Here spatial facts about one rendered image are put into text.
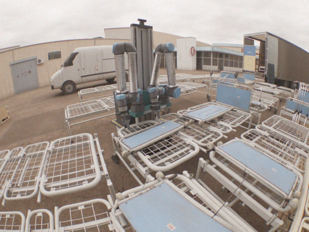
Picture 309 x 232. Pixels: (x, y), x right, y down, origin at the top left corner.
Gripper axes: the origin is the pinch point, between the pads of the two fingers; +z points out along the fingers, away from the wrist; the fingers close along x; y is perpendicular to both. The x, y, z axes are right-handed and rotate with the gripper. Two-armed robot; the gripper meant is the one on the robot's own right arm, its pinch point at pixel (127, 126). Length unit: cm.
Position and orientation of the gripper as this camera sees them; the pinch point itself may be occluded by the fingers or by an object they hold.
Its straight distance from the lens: 149.4
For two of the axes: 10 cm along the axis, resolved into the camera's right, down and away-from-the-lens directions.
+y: 7.6, -2.7, 6.0
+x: -6.3, -0.8, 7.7
